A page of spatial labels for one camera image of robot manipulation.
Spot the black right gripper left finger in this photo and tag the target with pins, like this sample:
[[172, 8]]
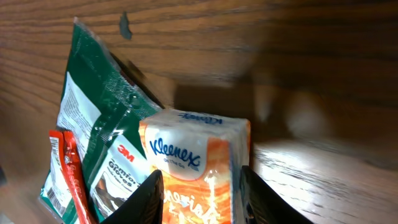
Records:
[[144, 206]]

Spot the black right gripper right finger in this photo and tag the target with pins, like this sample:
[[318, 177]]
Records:
[[262, 205]]

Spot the small orange box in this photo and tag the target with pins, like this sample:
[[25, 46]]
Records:
[[200, 156]]

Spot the red sachet packet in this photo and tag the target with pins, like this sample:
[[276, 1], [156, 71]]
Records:
[[71, 170]]

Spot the green 3M package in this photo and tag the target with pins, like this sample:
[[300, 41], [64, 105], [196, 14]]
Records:
[[103, 109]]

